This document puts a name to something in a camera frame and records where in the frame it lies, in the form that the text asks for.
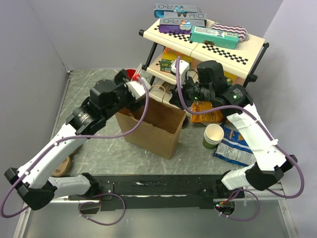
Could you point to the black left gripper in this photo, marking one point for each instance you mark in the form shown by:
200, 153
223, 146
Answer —
133, 103

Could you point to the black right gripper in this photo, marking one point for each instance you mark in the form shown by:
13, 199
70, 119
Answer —
177, 97

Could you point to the brown paper bag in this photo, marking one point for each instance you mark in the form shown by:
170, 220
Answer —
160, 129

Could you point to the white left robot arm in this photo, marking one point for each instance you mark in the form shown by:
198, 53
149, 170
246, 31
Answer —
34, 182

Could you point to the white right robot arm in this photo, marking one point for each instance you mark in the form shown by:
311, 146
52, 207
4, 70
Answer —
239, 109

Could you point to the red plastic cup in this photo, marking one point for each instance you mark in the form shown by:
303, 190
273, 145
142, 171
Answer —
130, 72

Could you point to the white wrapped straws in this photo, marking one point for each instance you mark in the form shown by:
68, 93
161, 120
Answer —
138, 72

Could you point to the stack of black lids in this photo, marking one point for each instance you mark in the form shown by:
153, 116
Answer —
185, 122

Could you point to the green yellow box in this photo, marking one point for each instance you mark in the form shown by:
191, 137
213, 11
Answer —
168, 57
188, 59
231, 78

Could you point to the green yellow box far left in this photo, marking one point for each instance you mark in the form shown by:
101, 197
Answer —
168, 57

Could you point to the stack of green paper cups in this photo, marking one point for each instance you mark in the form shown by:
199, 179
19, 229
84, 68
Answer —
213, 135

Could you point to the green yellow box far right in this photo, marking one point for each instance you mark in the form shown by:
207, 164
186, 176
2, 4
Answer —
231, 78

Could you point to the purple grey R+Co box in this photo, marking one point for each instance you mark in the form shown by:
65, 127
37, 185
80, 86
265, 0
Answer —
179, 26

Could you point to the blue chips bag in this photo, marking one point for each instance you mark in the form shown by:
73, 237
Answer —
234, 149

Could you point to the teal rectangular box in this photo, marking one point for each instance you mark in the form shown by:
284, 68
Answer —
214, 37

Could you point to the cream three-tier shelf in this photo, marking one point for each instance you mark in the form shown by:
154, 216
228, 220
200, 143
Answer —
209, 61

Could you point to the top grey R+Co box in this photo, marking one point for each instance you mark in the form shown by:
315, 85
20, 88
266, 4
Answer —
167, 10

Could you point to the purple wavy pouch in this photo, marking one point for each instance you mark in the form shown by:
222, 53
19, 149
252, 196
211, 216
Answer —
241, 31

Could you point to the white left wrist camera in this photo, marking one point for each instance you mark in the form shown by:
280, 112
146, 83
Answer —
136, 88

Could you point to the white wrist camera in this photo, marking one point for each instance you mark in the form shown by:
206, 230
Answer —
136, 88
184, 66

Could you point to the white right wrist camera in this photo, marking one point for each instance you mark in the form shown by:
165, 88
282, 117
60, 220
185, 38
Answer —
184, 66

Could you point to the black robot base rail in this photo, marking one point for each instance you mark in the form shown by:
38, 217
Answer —
157, 191

